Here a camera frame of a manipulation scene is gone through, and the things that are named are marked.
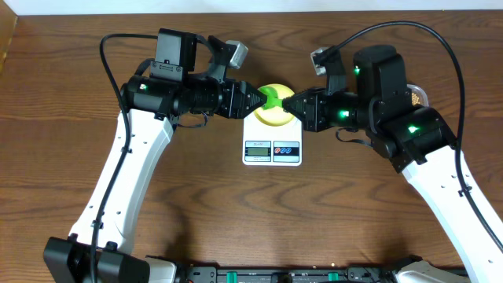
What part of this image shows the green plastic measuring scoop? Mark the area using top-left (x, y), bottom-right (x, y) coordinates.
top-left (259, 86), bottom-right (282, 110)

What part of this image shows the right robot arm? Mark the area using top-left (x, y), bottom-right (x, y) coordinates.
top-left (282, 45), bottom-right (502, 282)

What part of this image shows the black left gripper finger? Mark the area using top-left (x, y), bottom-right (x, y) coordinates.
top-left (245, 82), bottom-right (267, 103)
top-left (241, 101), bottom-right (266, 119)

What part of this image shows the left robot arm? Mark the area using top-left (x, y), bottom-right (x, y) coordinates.
top-left (43, 29), bottom-right (266, 282)

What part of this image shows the clear container of soybeans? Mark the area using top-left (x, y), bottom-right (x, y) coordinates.
top-left (407, 83), bottom-right (429, 107)

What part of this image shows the white digital kitchen scale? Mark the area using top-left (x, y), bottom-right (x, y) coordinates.
top-left (242, 112), bottom-right (303, 167)

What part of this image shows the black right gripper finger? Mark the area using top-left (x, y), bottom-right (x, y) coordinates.
top-left (282, 91), bottom-right (307, 108)
top-left (283, 104), bottom-right (305, 123)

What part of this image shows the yellow plastic bowl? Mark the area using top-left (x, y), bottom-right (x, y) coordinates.
top-left (254, 83), bottom-right (294, 127)

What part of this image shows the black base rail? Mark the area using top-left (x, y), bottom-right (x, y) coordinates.
top-left (145, 255), bottom-right (472, 283)

